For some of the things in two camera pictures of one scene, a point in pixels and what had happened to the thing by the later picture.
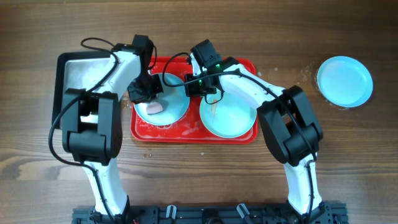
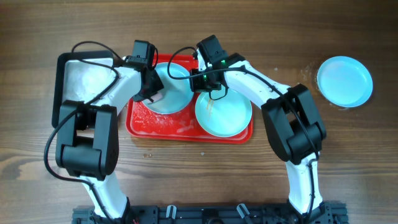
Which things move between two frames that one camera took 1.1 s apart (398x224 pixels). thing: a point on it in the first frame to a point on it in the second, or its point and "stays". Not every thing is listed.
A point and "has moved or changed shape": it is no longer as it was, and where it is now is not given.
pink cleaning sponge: (154, 107) has moved or changed shape
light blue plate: (344, 81) stays
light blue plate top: (173, 101) has moved or changed shape
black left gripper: (143, 92) stays
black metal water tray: (74, 70) stays
